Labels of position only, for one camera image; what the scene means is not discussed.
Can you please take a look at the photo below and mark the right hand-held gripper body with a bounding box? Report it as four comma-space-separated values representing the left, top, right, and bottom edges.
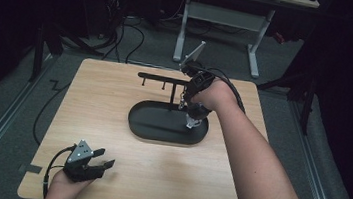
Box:
176, 39, 221, 100

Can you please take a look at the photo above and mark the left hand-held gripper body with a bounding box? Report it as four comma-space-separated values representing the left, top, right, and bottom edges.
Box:
61, 137, 107, 187

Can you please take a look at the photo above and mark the silver carabiner clip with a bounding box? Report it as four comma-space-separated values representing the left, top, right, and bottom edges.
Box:
177, 91, 188, 112

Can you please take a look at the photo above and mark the black and white plush toy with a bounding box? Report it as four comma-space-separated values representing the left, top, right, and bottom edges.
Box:
182, 101, 214, 133

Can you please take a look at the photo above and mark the black hook rack with tray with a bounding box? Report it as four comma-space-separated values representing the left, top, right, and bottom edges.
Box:
125, 70, 216, 148

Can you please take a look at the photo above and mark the person's right hand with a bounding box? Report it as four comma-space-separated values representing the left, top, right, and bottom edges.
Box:
189, 76, 247, 117

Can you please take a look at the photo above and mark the person's left hand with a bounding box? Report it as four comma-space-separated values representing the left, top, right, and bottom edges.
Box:
41, 166, 96, 199

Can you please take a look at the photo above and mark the black tape patch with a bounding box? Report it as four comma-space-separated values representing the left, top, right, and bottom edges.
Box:
17, 162, 43, 176

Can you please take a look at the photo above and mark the desk with white legs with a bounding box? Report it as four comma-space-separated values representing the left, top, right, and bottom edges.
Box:
171, 0, 321, 86

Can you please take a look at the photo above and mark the small red object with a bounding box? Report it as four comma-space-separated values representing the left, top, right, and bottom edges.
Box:
272, 31, 288, 46

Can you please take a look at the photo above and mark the black metal stand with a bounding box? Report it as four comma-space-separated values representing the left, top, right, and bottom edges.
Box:
251, 63, 321, 137
28, 22, 108, 91

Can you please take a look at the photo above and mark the dark computer tower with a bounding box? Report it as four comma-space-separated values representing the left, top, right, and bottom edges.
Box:
99, 0, 127, 39

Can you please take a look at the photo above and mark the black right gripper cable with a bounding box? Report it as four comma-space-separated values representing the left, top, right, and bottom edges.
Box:
193, 65, 251, 115

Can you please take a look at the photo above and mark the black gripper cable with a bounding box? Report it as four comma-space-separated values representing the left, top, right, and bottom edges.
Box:
39, 142, 79, 199
193, 65, 251, 115

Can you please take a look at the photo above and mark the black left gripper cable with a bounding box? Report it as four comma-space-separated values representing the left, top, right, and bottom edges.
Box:
39, 142, 79, 199

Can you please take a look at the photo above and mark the bundle of black floor cables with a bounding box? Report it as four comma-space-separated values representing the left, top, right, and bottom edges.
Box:
100, 13, 149, 66

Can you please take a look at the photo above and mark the thin black floor cable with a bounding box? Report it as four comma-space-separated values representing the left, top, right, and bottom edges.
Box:
30, 77, 72, 149

